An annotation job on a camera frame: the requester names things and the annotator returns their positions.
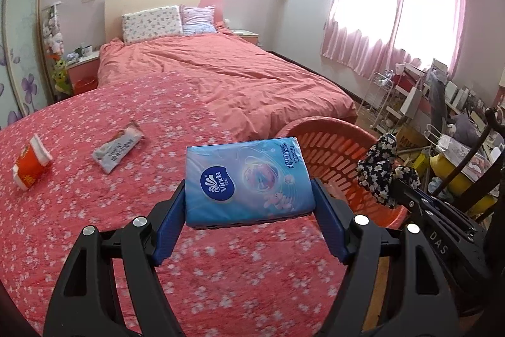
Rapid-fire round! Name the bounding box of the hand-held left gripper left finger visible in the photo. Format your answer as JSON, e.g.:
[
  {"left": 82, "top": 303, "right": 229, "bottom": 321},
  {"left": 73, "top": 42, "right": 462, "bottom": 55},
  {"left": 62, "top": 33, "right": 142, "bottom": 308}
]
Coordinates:
[{"left": 43, "top": 179, "right": 187, "bottom": 337}]

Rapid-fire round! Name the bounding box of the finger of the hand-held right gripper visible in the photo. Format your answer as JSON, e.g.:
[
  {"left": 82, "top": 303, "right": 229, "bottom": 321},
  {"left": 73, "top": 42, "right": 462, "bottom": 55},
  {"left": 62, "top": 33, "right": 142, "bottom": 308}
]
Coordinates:
[{"left": 389, "top": 179, "right": 438, "bottom": 217}]

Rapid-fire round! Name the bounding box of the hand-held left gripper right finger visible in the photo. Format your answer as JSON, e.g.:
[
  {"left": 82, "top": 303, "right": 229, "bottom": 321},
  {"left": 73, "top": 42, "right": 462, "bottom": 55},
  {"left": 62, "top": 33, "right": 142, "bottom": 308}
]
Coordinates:
[{"left": 311, "top": 178, "right": 460, "bottom": 337}]

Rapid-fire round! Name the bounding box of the dark floral cloth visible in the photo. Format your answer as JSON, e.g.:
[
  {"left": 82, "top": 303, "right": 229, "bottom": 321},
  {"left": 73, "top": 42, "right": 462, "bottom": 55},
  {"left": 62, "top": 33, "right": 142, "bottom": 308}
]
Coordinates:
[{"left": 356, "top": 134, "right": 421, "bottom": 209}]

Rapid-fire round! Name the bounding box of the orange plastic basket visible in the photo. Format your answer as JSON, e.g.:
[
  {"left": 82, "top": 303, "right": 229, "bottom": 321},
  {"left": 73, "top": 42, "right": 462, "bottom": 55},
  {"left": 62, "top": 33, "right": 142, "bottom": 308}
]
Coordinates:
[{"left": 274, "top": 117, "right": 409, "bottom": 229}]

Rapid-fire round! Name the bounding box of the blue tissue pack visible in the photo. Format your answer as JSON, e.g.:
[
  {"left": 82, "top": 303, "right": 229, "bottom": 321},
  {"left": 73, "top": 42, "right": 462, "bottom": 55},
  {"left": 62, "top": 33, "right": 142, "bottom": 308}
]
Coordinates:
[{"left": 185, "top": 137, "right": 316, "bottom": 230}]

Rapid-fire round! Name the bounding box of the yellow bag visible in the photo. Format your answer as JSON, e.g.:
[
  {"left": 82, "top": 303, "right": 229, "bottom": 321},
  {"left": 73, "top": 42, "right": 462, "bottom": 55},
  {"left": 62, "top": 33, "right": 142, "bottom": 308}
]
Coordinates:
[{"left": 430, "top": 155, "right": 498, "bottom": 212}]

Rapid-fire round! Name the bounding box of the red floral blanket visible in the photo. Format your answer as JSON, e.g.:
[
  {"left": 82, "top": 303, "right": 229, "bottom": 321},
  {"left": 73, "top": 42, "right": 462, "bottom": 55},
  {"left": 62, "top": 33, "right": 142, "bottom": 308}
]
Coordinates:
[{"left": 0, "top": 70, "right": 352, "bottom": 337}]

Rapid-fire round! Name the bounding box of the white printed wrapper packet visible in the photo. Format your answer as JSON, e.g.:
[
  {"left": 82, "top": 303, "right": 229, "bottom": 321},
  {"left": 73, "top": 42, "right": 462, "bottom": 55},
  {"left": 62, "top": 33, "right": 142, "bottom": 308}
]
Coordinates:
[{"left": 92, "top": 121, "right": 145, "bottom": 175}]

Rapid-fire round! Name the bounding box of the white shelf unit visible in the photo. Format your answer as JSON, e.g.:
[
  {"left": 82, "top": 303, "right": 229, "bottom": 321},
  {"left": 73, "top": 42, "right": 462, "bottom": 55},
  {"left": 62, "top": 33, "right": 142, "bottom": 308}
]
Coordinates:
[{"left": 389, "top": 63, "right": 435, "bottom": 133}]

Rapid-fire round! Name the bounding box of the red snack cup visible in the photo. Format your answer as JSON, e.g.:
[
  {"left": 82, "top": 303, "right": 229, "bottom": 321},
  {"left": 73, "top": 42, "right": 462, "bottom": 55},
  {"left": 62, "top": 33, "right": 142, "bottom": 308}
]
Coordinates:
[{"left": 12, "top": 134, "right": 54, "bottom": 191}]

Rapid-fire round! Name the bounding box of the pink duvet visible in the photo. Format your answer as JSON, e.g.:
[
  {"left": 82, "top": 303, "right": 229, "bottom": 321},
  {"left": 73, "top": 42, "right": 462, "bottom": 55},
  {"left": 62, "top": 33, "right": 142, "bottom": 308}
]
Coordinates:
[{"left": 97, "top": 27, "right": 358, "bottom": 142}]

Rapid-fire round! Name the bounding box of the red lined waste bin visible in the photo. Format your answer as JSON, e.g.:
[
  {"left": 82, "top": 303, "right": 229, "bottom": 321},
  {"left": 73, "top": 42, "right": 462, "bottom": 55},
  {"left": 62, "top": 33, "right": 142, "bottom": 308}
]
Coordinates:
[{"left": 73, "top": 78, "right": 98, "bottom": 97}]

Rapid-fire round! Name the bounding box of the pink nightstand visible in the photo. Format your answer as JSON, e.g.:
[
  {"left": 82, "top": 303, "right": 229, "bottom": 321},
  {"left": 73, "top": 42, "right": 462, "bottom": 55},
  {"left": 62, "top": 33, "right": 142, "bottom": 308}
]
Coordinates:
[{"left": 65, "top": 52, "right": 100, "bottom": 95}]

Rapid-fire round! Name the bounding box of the green plush toy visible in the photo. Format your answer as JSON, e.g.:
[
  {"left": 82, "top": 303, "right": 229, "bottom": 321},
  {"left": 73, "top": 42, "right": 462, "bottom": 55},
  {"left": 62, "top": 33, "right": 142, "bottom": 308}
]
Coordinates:
[{"left": 53, "top": 58, "right": 72, "bottom": 93}]

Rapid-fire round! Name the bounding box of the pink curtain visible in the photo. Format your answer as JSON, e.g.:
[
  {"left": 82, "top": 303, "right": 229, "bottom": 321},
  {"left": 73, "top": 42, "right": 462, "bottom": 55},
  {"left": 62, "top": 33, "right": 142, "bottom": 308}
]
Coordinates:
[{"left": 320, "top": 0, "right": 470, "bottom": 77}]

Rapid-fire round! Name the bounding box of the white floral pillow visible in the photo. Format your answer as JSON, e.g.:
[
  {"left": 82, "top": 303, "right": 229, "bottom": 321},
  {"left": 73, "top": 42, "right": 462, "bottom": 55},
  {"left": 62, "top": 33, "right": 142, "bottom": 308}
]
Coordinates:
[{"left": 122, "top": 5, "right": 184, "bottom": 44}]

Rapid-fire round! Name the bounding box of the white nightstand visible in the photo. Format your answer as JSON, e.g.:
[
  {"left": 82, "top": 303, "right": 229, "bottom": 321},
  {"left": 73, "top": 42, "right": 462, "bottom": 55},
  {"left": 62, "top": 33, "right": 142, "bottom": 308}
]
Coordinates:
[{"left": 231, "top": 28, "right": 261, "bottom": 46}]

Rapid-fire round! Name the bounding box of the striped pink pillow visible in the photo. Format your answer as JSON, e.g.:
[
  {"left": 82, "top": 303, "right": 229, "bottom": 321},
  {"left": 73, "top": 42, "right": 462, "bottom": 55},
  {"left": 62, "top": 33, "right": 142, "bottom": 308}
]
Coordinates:
[{"left": 180, "top": 5, "right": 217, "bottom": 35}]

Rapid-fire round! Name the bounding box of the hanging plush toy organizer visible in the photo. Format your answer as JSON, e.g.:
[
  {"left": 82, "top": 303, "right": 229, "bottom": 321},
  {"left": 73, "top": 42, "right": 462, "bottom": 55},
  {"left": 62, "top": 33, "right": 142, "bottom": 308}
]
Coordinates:
[{"left": 41, "top": 3, "right": 74, "bottom": 101}]

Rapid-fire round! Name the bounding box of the flower print wardrobe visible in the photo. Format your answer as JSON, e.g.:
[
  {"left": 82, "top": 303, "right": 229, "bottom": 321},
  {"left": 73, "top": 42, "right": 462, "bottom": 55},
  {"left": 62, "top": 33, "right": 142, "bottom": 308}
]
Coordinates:
[{"left": 0, "top": 0, "right": 54, "bottom": 130}]

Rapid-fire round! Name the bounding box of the black curved chair frame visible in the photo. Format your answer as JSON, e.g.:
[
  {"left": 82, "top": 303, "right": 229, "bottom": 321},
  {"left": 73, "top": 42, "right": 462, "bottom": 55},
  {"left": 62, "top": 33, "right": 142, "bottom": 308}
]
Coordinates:
[{"left": 434, "top": 107, "right": 505, "bottom": 223}]

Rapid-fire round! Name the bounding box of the white wire rack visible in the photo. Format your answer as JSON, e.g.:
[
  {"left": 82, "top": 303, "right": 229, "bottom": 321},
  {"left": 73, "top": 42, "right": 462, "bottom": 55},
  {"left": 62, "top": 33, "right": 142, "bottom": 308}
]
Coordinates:
[{"left": 357, "top": 72, "right": 395, "bottom": 132}]

